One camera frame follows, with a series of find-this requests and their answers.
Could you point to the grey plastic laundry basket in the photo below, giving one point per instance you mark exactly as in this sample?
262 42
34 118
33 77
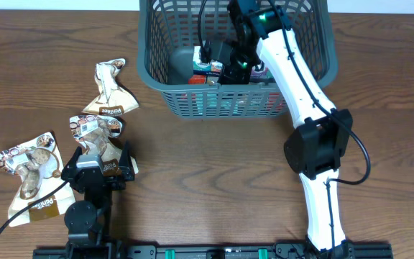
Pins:
169 30

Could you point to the dried mushroom bag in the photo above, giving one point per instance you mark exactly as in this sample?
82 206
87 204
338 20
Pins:
94 133
113 100
39 165

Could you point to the Kleenex tissue multipack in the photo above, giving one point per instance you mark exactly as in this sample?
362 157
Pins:
259 73

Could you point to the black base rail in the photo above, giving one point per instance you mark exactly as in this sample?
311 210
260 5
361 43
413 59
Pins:
280 250

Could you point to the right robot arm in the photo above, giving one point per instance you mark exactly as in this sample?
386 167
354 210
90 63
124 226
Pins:
321 131

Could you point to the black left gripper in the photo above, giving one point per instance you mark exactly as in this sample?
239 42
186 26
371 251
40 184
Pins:
127 173

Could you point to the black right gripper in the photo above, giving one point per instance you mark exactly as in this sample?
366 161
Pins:
231 73

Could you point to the mint green wipes packet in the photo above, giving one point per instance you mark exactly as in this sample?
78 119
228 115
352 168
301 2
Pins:
228 104

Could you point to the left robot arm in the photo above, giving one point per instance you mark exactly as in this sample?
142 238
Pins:
88 221

